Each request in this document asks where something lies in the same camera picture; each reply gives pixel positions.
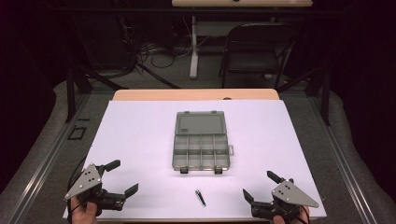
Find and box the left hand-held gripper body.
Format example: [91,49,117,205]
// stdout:
[64,162,127,217]

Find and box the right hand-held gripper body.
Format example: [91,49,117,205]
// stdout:
[250,177,320,224]

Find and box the person's right hand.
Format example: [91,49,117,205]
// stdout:
[273,215,300,224]

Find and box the person's left hand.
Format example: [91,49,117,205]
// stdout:
[69,197,99,224]

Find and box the white board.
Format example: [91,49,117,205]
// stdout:
[62,99,328,220]

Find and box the black pen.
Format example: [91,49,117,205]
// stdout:
[194,189,207,208]

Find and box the clear plastic compartment box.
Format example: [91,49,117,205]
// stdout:
[172,110,235,175]

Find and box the black metal stand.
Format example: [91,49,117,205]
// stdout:
[64,66,129,124]
[276,66,332,127]

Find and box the wooden table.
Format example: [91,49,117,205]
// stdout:
[111,88,280,102]

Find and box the black folding chair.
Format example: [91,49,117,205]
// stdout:
[219,22,297,90]

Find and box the desk with white leg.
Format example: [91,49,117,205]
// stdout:
[171,0,314,80]

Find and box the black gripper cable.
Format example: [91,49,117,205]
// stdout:
[293,205,311,224]
[65,155,89,224]

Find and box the metal floor rail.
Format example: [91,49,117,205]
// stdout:
[307,94,379,224]
[7,92,92,224]

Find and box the bundle of floor cables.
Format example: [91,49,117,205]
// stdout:
[120,12,195,76]

